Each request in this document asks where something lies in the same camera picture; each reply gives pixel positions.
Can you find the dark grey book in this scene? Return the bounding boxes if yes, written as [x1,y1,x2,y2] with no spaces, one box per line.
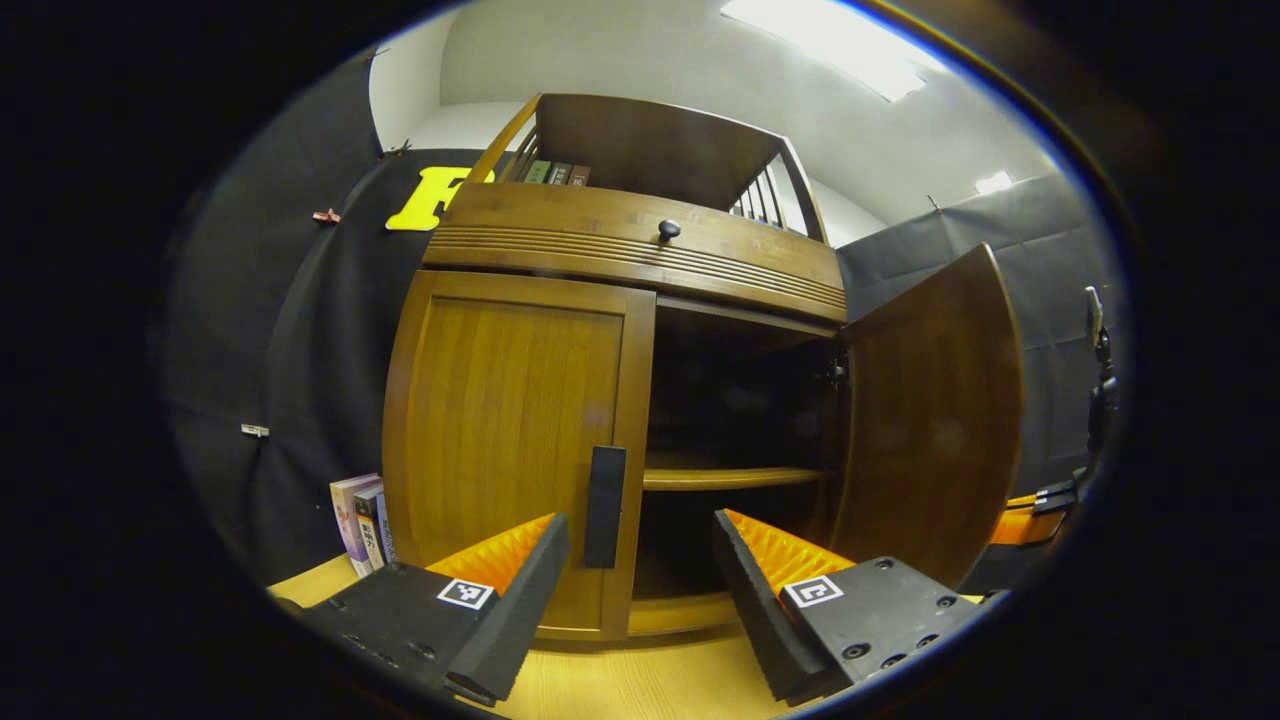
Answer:
[353,483,387,571]

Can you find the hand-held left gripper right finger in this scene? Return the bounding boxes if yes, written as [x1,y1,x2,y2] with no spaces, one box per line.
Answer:
[710,508,988,708]

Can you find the pale pink book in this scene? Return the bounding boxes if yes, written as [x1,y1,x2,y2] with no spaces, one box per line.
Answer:
[329,473,383,579]

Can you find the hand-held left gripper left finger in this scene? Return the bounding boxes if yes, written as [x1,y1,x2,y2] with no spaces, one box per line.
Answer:
[298,512,572,707]

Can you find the black backdrop cloth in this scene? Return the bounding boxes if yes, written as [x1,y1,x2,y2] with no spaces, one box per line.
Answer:
[835,172,1126,596]
[150,45,501,591]

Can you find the wooden double-door shoe cabinet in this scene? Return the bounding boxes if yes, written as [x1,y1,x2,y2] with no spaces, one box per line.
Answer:
[380,92,851,641]

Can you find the black door handle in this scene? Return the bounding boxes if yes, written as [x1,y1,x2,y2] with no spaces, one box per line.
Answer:
[584,445,629,570]

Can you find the large ceiling light panel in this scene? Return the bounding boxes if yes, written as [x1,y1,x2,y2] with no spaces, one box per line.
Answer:
[718,0,951,103]

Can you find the wooden drawer with black knob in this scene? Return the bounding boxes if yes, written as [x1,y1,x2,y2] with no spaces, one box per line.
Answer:
[422,180,849,326]

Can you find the wooden shoe cabinet door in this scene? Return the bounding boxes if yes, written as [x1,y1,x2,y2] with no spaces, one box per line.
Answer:
[381,268,658,642]
[828,242,1026,591]

